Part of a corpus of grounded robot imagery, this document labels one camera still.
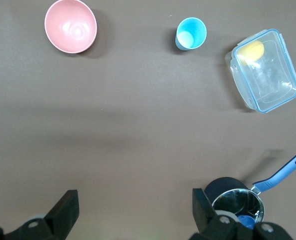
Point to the light blue plastic cup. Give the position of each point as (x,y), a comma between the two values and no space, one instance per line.
(190,33)

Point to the yellow round food piece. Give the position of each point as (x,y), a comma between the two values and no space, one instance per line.
(251,51)

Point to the pink bowl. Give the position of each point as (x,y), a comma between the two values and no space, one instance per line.
(70,26)

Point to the small blue cap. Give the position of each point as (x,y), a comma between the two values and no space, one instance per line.
(246,221)

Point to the clear plastic food container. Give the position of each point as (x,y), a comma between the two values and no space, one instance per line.
(270,80)

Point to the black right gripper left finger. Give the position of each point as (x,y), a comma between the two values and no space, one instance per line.
(62,217)

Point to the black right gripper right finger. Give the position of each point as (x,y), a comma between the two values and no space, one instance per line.
(202,215)

